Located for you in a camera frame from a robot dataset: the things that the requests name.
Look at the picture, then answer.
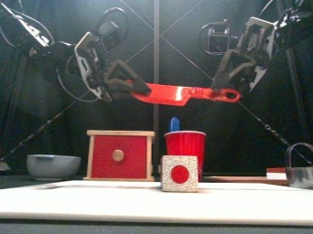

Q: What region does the wooden box with red drawer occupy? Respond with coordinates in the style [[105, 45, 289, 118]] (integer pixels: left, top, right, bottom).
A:
[[83, 129, 157, 182]]

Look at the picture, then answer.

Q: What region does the red and white block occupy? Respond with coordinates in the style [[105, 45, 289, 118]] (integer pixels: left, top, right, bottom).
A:
[[265, 166, 289, 181]]

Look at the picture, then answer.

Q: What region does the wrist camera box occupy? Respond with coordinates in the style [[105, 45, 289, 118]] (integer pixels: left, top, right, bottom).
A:
[[97, 20, 125, 53], [206, 27, 233, 56]]

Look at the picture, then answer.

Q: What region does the vertical frame post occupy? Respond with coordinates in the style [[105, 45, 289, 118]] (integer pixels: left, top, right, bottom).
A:
[[153, 0, 162, 176]]

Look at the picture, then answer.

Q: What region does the thin diagonal brace cord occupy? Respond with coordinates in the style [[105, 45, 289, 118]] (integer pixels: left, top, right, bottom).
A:
[[117, 0, 313, 165], [0, 0, 206, 162]]

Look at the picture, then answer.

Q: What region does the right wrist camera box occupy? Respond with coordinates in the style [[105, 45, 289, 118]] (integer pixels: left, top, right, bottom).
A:
[[206, 27, 233, 56]]

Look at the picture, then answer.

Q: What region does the pink rectangular tray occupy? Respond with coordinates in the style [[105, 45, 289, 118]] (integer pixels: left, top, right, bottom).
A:
[[202, 175, 292, 186]]

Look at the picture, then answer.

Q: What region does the small metal pot with handle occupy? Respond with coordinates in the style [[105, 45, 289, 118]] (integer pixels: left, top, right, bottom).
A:
[[284, 142, 313, 190]]

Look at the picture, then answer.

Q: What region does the toy sushi roll piece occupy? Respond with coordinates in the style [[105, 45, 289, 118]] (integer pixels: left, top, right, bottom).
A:
[[160, 154, 201, 193]]

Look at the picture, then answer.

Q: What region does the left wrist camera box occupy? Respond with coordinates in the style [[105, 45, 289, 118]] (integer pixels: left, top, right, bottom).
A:
[[97, 20, 125, 53]]

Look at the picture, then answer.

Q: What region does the grey bowl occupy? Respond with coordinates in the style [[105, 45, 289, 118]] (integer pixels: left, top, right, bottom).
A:
[[26, 154, 83, 183]]

